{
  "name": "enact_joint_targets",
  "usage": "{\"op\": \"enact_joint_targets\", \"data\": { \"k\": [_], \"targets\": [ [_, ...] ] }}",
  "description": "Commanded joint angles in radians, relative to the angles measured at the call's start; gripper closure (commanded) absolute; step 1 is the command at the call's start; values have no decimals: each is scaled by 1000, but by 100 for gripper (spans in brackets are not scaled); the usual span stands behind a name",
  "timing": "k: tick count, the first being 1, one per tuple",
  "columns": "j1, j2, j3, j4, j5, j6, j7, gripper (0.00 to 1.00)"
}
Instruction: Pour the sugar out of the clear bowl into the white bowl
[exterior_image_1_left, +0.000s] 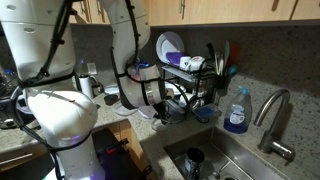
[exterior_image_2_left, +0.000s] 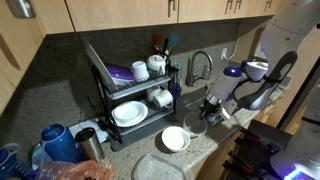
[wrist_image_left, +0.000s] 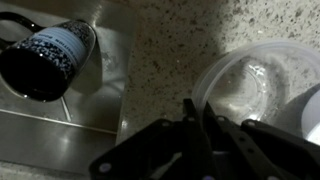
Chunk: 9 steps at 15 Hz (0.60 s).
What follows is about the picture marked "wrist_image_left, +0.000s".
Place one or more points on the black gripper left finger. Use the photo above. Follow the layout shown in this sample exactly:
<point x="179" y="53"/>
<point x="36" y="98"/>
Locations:
<point x="166" y="143"/>

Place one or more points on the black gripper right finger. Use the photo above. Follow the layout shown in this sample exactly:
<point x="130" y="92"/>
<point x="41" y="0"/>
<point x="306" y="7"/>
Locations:
<point x="240" y="140"/>

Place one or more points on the clear plastic bowl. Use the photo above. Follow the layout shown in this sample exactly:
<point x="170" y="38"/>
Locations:
<point x="246" y="83"/>

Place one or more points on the white ceramic bowl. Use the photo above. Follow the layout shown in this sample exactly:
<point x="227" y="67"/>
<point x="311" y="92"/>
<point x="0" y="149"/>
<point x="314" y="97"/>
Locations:
<point x="311" y="116"/>

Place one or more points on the steel kitchen sink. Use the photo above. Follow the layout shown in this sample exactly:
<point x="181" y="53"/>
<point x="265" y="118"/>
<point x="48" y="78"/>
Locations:
<point x="66" y="133"/>

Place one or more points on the black mug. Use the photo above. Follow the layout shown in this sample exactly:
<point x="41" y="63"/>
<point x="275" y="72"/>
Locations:
<point x="43" y="63"/>

